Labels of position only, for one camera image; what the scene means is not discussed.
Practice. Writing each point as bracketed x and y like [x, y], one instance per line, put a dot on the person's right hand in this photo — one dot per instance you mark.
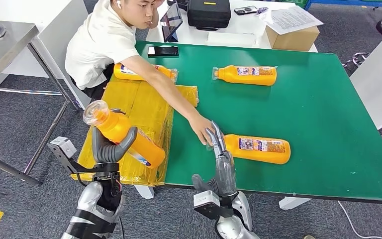
[199, 127]

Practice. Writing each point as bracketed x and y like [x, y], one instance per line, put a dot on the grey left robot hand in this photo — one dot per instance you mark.
[108, 153]

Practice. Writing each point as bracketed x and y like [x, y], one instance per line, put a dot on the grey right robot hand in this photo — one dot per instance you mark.
[225, 175]

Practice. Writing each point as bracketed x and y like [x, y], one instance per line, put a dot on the orange detergent bottle clear cap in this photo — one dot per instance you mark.
[115, 125]
[243, 79]
[260, 157]
[121, 75]

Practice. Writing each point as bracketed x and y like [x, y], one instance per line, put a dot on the dark smartphone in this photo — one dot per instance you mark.
[164, 51]

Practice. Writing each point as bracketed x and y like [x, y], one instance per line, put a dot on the tablet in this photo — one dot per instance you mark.
[171, 19]

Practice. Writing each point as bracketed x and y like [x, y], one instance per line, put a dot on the yellow taped cardboard mat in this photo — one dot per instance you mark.
[145, 112]

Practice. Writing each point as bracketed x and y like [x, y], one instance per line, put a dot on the person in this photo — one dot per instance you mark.
[309, 237]
[98, 43]

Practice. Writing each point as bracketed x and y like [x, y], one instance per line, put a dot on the black carrying case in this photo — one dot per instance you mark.
[209, 14]

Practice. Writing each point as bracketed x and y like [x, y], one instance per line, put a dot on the brown cardboard box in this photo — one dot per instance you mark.
[293, 41]

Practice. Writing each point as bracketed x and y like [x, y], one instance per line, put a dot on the small purple packet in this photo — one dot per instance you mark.
[262, 10]

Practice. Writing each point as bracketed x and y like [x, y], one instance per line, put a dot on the printed paper sheet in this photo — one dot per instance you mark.
[291, 19]

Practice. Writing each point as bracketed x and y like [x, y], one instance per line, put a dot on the stainless steel table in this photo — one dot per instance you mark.
[0, 49]

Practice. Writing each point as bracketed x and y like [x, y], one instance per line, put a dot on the green plastic crate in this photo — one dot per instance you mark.
[296, 2]

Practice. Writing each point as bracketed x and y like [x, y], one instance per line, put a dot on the chrome chair base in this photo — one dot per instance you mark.
[355, 61]

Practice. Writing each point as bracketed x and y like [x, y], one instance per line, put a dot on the white board table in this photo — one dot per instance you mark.
[379, 82]

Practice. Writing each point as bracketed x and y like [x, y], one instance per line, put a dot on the blue metal rack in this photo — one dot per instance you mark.
[342, 2]

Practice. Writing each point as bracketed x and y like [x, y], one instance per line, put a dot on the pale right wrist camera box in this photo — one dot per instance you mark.
[205, 201]

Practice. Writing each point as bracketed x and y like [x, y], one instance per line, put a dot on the black phone with round camera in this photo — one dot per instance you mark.
[245, 10]

